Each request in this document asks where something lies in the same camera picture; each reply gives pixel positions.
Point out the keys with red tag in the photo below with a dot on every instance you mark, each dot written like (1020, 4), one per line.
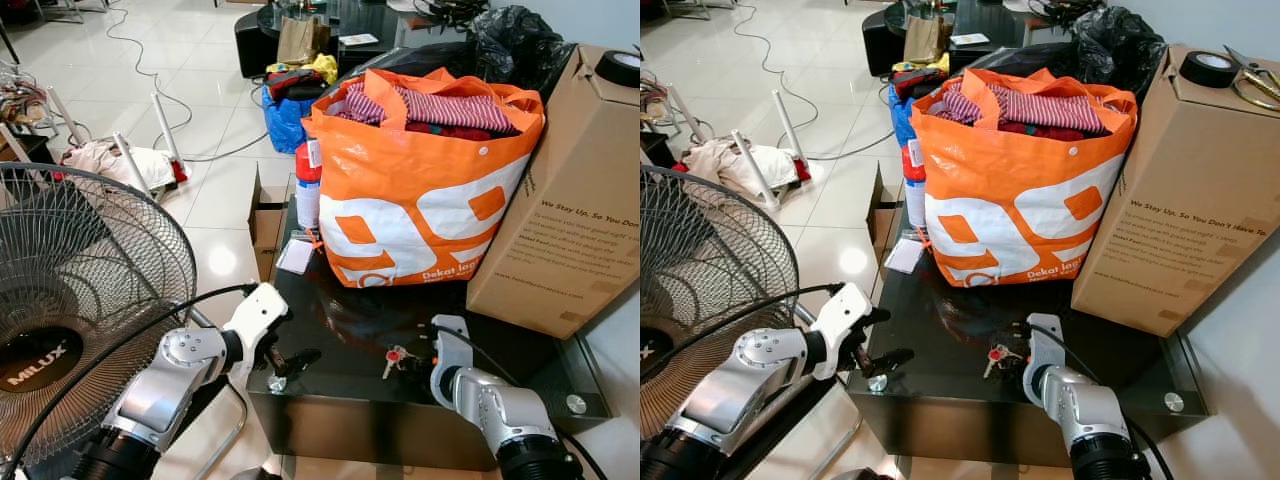
(993, 356)
(393, 357)

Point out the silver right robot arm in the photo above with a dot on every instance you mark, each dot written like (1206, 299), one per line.
(1085, 410)
(495, 410)

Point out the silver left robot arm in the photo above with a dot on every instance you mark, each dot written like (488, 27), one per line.
(745, 385)
(165, 390)

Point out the round metal table fitting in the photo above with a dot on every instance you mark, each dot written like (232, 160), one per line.
(1173, 402)
(577, 404)
(877, 383)
(277, 384)

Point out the white card tag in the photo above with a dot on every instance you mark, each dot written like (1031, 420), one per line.
(296, 256)
(905, 255)

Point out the black glass table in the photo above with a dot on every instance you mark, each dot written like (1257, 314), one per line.
(1000, 420)
(400, 420)

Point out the small open cardboard box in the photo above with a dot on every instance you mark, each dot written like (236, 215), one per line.
(268, 225)
(885, 220)

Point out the red white spray can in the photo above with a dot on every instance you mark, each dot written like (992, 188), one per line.
(914, 185)
(308, 185)

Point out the orange white shopping bag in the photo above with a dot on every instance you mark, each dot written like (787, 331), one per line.
(1020, 210)
(420, 210)

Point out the black Milux standing fan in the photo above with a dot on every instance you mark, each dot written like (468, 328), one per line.
(60, 350)
(690, 300)

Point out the blue plastic bag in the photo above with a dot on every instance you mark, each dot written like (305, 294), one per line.
(283, 125)
(900, 118)

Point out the white tube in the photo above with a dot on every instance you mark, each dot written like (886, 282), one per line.
(686, 112)
(64, 112)
(166, 135)
(790, 130)
(132, 165)
(755, 170)

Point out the beige cloth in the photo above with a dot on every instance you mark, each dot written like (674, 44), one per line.
(100, 162)
(720, 165)

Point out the large brown cardboard box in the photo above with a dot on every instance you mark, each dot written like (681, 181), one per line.
(1190, 200)
(580, 200)

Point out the dark red garment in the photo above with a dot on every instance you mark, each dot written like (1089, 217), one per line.
(1050, 131)
(460, 131)

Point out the yellow cloth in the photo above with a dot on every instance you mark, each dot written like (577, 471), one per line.
(322, 68)
(940, 64)

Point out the red white striped cloth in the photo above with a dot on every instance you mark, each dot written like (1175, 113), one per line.
(1050, 108)
(450, 108)

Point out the black low table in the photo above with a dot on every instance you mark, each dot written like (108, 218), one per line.
(880, 42)
(255, 45)

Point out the brown paper bag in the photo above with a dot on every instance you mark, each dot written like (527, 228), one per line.
(300, 42)
(925, 40)

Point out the white paper sheet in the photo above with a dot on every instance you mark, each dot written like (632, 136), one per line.
(358, 40)
(970, 40)

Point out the black garbage bag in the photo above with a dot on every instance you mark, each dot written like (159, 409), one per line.
(1115, 45)
(520, 45)

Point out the black tape roll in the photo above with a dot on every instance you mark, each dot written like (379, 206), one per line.
(606, 72)
(1190, 72)

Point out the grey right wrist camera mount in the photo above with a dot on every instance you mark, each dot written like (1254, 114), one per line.
(1040, 355)
(450, 355)

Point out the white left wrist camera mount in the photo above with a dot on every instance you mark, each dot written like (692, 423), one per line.
(255, 310)
(842, 315)

